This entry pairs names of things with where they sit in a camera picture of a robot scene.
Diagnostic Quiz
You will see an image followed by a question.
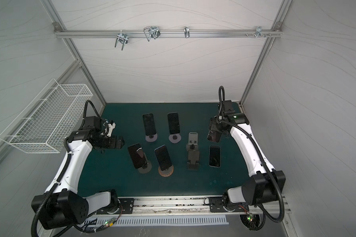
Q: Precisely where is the dark grey round stand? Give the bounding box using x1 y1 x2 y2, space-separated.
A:
137 163 152 174

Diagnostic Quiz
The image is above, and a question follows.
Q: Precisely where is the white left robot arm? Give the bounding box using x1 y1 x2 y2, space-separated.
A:
31 129 125 234

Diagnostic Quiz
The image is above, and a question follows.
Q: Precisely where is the right black mount plate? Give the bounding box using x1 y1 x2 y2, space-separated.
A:
203 197 250 213

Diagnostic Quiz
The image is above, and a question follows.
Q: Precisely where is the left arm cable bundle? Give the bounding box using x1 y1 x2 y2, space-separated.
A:
74 207 124 235

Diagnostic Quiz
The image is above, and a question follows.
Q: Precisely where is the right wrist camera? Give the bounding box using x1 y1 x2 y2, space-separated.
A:
221 100 235 117

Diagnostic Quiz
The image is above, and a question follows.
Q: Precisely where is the copper base phone stand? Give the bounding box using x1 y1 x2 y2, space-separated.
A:
158 166 174 177

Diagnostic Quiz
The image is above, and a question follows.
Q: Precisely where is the metal u-bolt clamp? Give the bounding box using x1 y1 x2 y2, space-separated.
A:
143 26 161 41
114 32 129 50

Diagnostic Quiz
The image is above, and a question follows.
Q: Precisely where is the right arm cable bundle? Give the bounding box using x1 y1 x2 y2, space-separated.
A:
239 204 267 231

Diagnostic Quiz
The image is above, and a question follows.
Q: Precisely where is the blue edged phone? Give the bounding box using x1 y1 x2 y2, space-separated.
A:
154 145 172 171

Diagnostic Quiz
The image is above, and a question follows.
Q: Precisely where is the purple round phone stand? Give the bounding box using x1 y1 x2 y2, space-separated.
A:
169 133 182 144

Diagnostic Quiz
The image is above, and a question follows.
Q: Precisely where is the aluminium cross rail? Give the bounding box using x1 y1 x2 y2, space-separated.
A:
54 26 283 39

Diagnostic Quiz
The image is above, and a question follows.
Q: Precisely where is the black phone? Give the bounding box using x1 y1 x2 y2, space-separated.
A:
142 113 157 136
209 145 221 167
168 112 180 134
128 143 148 169

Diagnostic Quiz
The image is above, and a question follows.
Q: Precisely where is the black mount plate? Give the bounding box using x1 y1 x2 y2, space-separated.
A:
203 197 250 213
96 198 134 215

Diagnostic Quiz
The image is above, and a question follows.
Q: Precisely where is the right metal bracket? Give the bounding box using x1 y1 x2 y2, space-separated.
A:
245 26 271 38

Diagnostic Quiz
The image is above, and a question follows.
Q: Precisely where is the middle metal u-bolt clamp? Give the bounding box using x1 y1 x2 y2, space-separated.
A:
143 26 161 41

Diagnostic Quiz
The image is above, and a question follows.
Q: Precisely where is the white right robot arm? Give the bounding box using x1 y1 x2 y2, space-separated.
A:
208 114 286 209

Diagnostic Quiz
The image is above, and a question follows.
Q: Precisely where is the grey round stand back left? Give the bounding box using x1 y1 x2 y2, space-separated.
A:
145 134 158 142

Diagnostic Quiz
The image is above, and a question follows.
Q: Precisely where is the left metal u-bolt clamp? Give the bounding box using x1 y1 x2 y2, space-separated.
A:
114 32 129 50

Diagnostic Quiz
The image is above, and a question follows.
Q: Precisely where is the white wire basket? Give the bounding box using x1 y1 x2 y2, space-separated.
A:
0 79 93 154

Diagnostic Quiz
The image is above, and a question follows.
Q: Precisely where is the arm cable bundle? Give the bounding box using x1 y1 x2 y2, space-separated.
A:
74 207 124 235
239 204 267 231

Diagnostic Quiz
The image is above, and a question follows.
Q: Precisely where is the silver round phone stand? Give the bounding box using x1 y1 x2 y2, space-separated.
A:
186 132 199 151

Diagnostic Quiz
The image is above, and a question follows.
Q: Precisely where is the black folding phone stand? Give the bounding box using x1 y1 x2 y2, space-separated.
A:
187 150 200 170

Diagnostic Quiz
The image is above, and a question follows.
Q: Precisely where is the small metal hook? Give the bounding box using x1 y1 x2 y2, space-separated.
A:
184 26 190 39

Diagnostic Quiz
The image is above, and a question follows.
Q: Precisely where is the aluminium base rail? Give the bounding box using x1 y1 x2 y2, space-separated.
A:
91 194 291 216

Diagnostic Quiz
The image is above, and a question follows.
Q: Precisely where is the left black mount plate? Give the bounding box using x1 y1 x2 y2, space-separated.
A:
96 198 134 215

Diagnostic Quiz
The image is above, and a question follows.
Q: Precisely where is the white vent strip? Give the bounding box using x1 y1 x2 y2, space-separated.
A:
112 215 229 227

